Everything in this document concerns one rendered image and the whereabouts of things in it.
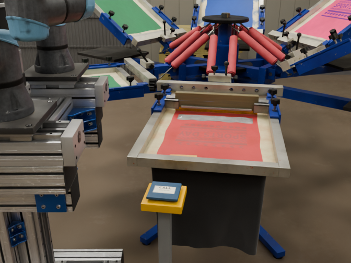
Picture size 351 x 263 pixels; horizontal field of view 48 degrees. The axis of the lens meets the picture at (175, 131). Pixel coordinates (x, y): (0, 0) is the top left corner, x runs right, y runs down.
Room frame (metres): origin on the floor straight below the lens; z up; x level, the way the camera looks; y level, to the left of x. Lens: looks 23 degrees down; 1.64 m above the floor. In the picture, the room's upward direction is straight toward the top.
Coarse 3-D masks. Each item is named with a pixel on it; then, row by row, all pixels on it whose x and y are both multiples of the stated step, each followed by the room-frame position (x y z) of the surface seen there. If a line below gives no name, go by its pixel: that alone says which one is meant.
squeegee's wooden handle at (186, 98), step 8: (176, 96) 1.85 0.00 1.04; (184, 96) 1.85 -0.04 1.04; (192, 96) 1.84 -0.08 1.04; (200, 96) 1.83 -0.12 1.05; (208, 96) 1.83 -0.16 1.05; (216, 96) 1.82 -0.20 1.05; (224, 96) 1.82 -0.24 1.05; (232, 96) 1.81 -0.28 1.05; (240, 96) 1.81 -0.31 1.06; (248, 96) 1.80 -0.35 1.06; (256, 96) 1.80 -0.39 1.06; (184, 104) 1.85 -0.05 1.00; (192, 104) 1.84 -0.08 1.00; (200, 104) 1.83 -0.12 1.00; (208, 104) 1.83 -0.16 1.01; (216, 104) 1.82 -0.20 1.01; (224, 104) 1.82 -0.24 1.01; (232, 104) 1.81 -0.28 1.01; (240, 104) 1.80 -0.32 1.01; (248, 104) 1.80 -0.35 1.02
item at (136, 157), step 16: (160, 112) 1.76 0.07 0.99; (144, 128) 1.55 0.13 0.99; (272, 128) 1.56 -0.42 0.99; (144, 144) 1.40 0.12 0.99; (128, 160) 1.28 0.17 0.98; (144, 160) 1.28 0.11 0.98; (160, 160) 1.27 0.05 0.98; (176, 160) 1.26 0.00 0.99; (192, 160) 1.26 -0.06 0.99; (208, 160) 1.26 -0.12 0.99; (224, 160) 1.26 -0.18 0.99; (240, 160) 1.26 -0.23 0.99; (288, 176) 1.20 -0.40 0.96
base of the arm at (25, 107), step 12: (0, 84) 0.97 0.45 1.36; (12, 84) 0.99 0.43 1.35; (0, 96) 0.97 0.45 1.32; (12, 96) 0.98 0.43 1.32; (24, 96) 1.01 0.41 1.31; (0, 108) 0.96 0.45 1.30; (12, 108) 0.98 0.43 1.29; (24, 108) 0.99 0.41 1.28; (0, 120) 0.95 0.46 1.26; (12, 120) 0.96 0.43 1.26
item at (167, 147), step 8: (176, 112) 1.85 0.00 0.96; (184, 112) 1.85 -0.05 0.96; (192, 112) 1.85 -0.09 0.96; (200, 112) 1.85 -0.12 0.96; (208, 112) 1.85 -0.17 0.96; (176, 120) 1.74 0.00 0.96; (184, 120) 1.74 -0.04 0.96; (192, 120) 1.74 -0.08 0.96; (168, 128) 1.64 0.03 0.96; (176, 128) 1.64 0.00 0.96; (168, 136) 1.55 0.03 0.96; (176, 136) 1.55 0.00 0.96; (168, 144) 1.47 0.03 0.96; (160, 152) 1.39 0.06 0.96; (168, 152) 1.39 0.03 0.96; (176, 152) 1.39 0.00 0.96; (184, 152) 1.39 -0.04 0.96; (192, 152) 1.39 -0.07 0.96; (200, 152) 1.39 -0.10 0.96; (208, 152) 1.39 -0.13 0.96
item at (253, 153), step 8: (256, 120) 1.74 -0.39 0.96; (248, 128) 1.64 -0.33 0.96; (256, 128) 1.64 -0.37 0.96; (248, 136) 1.55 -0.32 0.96; (256, 136) 1.55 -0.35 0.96; (248, 144) 1.47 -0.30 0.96; (256, 144) 1.47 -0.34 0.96; (216, 152) 1.39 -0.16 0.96; (224, 152) 1.39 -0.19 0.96; (232, 152) 1.39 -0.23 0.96; (240, 152) 1.39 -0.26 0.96; (248, 152) 1.39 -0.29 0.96; (256, 152) 1.39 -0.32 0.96; (248, 160) 1.32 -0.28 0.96; (256, 160) 1.33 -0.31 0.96
